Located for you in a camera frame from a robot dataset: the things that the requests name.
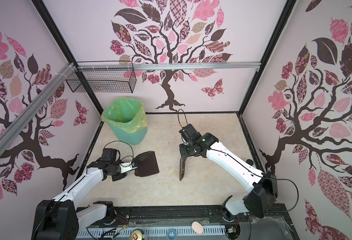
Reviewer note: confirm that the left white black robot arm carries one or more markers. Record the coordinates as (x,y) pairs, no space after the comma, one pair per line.
(58,218)

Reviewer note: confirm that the green bin with liner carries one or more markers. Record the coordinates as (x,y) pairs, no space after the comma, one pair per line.
(127,118)

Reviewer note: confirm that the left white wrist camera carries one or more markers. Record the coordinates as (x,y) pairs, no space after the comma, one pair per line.
(129,166)

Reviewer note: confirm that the silver aluminium rail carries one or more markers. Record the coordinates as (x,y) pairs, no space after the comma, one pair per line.
(16,127)
(182,66)

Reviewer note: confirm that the silver aluminium rail left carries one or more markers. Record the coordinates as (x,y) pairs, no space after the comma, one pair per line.
(16,127)

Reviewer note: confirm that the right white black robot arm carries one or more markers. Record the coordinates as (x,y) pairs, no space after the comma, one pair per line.
(262,188)

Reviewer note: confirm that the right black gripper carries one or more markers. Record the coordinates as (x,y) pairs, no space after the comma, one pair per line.
(183,152)

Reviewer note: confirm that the silver aluminium rail back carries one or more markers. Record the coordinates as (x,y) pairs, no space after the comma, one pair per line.
(182,66)

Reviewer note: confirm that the small dark cylinder bottle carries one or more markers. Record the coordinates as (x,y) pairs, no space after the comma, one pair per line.
(250,162)

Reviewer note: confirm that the dark brown hand brush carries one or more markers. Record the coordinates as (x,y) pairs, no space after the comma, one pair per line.
(182,166)

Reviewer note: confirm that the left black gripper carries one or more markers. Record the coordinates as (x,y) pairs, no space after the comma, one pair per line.
(120,176)

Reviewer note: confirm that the beige oval disc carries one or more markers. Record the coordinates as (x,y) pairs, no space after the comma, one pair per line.
(197,228)

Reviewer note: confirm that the black wire basket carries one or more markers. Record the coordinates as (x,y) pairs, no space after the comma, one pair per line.
(103,77)

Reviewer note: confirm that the dark brown dustpan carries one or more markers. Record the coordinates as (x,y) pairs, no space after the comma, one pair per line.
(146,164)

